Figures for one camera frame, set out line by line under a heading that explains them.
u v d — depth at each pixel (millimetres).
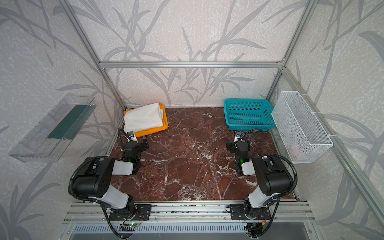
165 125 1073
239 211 735
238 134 808
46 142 637
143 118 1060
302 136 618
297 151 725
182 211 752
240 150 707
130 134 803
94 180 458
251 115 1333
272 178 458
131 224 708
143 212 732
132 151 707
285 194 468
